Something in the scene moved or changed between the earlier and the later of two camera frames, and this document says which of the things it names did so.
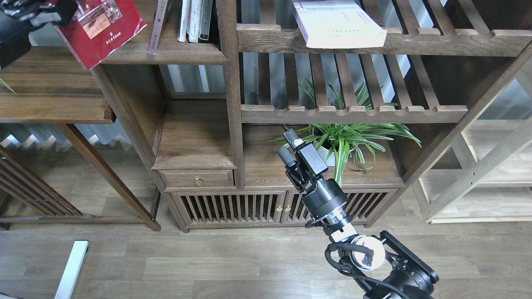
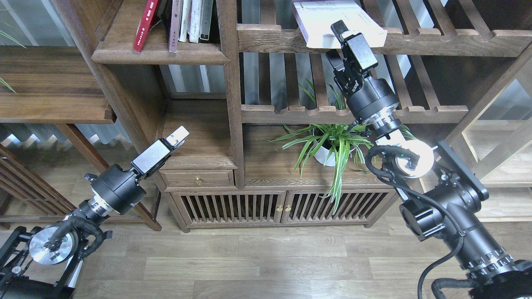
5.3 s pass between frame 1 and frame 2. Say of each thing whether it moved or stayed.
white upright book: stayed
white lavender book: stayed
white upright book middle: stayed
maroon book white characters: moved
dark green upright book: stayed
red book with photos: moved
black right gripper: moved
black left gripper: moved
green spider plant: stayed
